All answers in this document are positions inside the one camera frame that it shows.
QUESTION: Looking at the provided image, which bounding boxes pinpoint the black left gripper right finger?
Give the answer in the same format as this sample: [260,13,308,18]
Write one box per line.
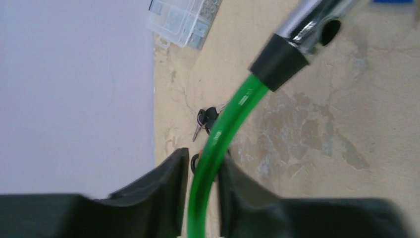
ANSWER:
[218,155,415,238]

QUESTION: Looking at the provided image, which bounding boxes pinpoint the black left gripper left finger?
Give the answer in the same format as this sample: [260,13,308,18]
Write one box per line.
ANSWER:
[0,148,189,238]

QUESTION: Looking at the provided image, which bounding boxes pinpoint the orange black padlock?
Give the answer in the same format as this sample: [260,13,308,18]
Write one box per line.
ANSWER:
[190,150,202,174]

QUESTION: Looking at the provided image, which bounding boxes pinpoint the black head keys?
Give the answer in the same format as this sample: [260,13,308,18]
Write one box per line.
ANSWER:
[192,103,227,142]

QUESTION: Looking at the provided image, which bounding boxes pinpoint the green cable lock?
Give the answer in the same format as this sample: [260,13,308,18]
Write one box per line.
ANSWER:
[187,0,367,238]

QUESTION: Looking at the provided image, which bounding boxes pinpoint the clear plastic screw box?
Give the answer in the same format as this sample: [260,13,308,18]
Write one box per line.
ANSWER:
[147,0,222,51]

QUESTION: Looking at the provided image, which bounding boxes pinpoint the blue cable lock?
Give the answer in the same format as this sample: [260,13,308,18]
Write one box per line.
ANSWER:
[373,0,414,4]

